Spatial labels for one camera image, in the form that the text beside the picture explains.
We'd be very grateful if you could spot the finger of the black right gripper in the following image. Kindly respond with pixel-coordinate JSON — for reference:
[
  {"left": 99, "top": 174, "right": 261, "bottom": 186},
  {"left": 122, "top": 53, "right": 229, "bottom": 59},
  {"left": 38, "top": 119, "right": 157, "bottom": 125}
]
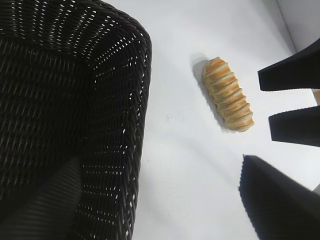
[
  {"left": 257, "top": 36, "right": 320, "bottom": 93},
  {"left": 268, "top": 104, "right": 320, "bottom": 148}
]

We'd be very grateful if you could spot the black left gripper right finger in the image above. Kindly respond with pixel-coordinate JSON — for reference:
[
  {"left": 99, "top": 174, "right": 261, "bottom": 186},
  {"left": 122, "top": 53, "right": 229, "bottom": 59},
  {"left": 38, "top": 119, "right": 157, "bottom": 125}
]
[{"left": 238, "top": 154, "right": 320, "bottom": 240}]

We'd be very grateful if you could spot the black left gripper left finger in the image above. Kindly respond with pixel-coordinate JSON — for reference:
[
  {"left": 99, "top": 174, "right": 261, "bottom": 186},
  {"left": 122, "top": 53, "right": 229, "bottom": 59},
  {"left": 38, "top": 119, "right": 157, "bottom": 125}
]
[{"left": 0, "top": 157, "right": 84, "bottom": 240}]

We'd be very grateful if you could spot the long twisted bread loaf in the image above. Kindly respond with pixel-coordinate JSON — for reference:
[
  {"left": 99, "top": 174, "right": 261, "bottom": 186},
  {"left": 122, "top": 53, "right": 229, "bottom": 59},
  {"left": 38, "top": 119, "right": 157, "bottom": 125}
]
[{"left": 201, "top": 56, "right": 255, "bottom": 134}]

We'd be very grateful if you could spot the dark brown wicker basket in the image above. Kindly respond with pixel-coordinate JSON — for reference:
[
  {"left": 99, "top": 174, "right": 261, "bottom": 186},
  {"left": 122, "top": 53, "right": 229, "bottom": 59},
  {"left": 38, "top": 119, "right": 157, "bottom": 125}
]
[{"left": 0, "top": 0, "right": 153, "bottom": 240}]

